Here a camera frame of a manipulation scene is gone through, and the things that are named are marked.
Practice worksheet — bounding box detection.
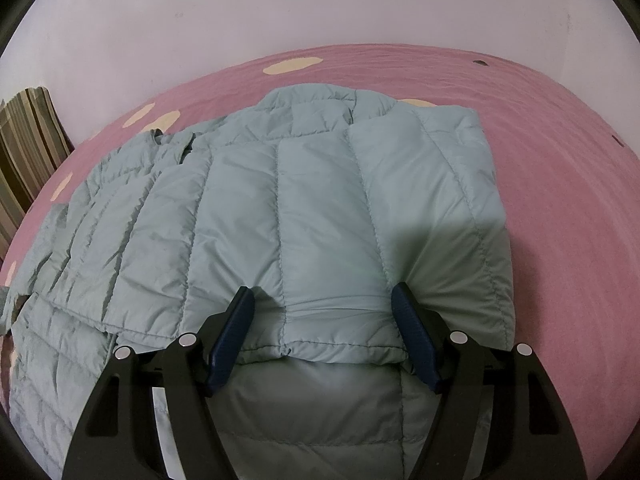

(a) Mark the light blue puffer jacket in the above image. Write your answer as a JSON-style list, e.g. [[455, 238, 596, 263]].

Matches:
[[0, 85, 519, 480]]

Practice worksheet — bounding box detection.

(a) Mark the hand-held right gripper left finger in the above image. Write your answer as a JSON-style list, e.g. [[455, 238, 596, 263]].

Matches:
[[61, 285, 258, 480]]

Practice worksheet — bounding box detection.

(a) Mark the pink dotted bed sheet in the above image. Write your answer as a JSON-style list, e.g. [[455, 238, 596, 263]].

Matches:
[[0, 42, 640, 480]]

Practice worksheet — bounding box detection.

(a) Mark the striped brown pillow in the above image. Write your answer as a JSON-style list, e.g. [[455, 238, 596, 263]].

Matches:
[[0, 87, 74, 262]]

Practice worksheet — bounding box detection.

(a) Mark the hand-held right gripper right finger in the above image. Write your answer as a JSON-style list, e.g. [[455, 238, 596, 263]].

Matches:
[[390, 282, 589, 480]]

